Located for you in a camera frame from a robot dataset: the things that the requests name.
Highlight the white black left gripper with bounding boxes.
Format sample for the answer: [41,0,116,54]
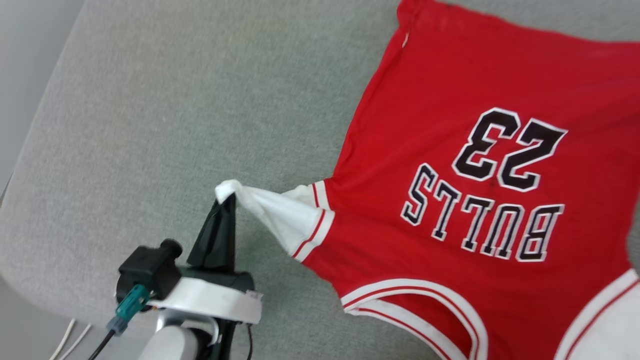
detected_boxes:
[147,193,264,326]

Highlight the red Bulls 23 jersey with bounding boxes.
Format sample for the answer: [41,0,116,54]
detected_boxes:
[215,0,640,360]

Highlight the grey fabric sofa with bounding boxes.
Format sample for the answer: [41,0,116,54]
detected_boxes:
[0,0,640,360]

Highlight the black cable with teal plug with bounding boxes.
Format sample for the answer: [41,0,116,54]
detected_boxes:
[87,283,151,360]

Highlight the thin white cable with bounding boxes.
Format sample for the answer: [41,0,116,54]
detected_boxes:
[59,323,94,360]
[48,318,77,360]

